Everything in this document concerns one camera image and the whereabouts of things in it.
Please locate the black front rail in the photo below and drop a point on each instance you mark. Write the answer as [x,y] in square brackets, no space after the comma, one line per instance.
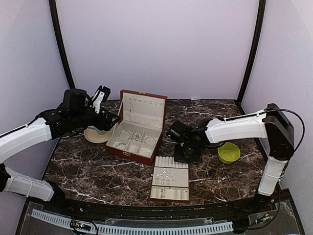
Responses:
[236,210]

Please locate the green plastic bowl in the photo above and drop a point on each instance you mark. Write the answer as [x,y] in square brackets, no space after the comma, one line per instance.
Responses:
[228,153]

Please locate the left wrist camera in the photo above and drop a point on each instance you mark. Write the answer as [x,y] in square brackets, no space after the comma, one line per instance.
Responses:
[100,96]

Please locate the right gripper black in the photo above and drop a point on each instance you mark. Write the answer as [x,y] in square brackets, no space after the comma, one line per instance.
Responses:
[177,157]

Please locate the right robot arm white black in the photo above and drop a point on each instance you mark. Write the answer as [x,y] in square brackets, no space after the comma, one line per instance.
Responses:
[270,123]

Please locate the beige jewelry tray insert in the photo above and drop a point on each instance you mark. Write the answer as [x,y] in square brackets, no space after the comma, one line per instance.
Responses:
[170,180]

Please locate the grey cable duct strip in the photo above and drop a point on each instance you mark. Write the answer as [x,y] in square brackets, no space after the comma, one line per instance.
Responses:
[93,228]

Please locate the silver bangle in box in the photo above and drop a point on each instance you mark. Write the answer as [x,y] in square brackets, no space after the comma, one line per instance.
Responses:
[150,141]

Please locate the beige saucer plate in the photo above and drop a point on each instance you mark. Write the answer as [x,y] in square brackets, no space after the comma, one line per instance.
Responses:
[93,137]

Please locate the left black frame post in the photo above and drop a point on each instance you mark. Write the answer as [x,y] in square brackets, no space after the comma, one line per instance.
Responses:
[60,42]

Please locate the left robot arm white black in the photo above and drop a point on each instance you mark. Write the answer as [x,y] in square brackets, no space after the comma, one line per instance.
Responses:
[78,110]

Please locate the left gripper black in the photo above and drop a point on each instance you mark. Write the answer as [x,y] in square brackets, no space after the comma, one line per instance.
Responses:
[107,125]

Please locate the blue ceramic mug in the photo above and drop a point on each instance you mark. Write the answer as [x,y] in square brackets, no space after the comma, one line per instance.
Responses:
[100,132]

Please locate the black frame post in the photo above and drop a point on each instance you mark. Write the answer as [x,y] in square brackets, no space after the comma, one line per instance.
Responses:
[60,42]
[253,51]

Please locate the right black frame post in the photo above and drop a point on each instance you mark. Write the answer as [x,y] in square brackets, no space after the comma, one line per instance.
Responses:
[253,51]

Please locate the brown leather jewelry box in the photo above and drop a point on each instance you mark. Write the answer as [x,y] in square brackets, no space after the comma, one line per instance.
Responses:
[142,115]

